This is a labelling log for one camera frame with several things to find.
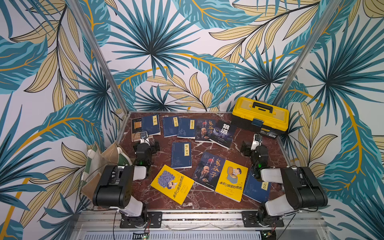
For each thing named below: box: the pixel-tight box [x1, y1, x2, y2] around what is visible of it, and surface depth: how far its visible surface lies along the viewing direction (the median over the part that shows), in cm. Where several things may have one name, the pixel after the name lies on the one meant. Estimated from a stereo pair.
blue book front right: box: [243, 170, 271, 203], surface depth 84 cm
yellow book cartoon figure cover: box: [215, 159, 249, 203], surface depth 87 cm
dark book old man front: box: [192, 151, 226, 191], surface depth 90 cm
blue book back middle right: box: [177, 117, 196, 140], surface depth 111 cm
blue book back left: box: [141, 114, 161, 136], surface depth 109 cm
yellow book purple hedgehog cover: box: [150, 164, 195, 205], surface depth 85 cm
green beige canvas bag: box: [81, 141, 133, 201], surface depth 75 cm
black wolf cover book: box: [209, 120, 237, 149], surface depth 107 cm
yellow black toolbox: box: [231, 96, 290, 139], surface depth 100 cm
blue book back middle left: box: [163, 116, 179, 138], surface depth 112 cm
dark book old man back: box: [195, 119, 216, 141], surface depth 111 cm
